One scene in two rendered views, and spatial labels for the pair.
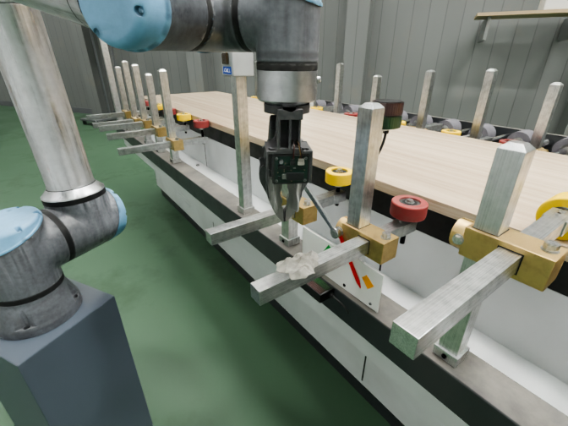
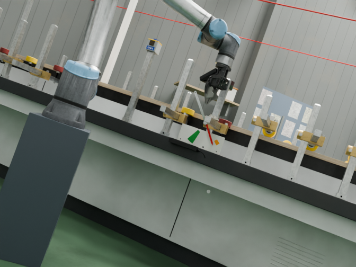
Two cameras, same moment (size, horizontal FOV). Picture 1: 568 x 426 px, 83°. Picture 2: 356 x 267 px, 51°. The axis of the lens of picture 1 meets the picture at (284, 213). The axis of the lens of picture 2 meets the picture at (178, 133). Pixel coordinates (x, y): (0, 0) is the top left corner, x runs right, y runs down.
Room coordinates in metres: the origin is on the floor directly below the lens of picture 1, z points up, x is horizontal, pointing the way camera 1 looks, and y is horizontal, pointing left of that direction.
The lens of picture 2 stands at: (-0.99, 1.21, 0.69)
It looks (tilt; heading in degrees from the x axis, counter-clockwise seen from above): 1 degrees up; 324
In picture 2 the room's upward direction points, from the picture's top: 20 degrees clockwise
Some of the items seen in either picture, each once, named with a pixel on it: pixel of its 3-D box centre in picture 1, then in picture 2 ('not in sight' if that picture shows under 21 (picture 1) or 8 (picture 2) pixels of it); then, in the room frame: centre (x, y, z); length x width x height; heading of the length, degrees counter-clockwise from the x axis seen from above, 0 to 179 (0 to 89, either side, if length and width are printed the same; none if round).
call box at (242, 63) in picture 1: (237, 63); (153, 47); (1.04, 0.14, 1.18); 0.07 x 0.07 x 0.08; 36
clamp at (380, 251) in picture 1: (365, 237); (215, 126); (0.61, -0.18, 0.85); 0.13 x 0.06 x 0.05; 36
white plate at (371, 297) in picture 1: (336, 265); (200, 139); (0.63, -0.13, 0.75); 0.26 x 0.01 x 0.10; 36
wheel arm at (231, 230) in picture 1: (284, 213); (175, 115); (0.76, 0.00, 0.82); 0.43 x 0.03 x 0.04; 126
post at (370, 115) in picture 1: (358, 217); (214, 118); (0.62, -0.16, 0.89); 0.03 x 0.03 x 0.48; 36
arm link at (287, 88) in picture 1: (288, 87); (224, 62); (0.52, -0.01, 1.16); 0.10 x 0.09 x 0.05; 96
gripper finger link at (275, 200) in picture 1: (276, 202); (210, 95); (0.51, 0.01, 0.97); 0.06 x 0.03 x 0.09; 6
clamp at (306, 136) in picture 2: not in sight; (310, 138); (0.20, -0.47, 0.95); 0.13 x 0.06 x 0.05; 36
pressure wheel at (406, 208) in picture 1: (406, 221); (222, 128); (0.66, -0.29, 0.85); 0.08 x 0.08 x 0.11
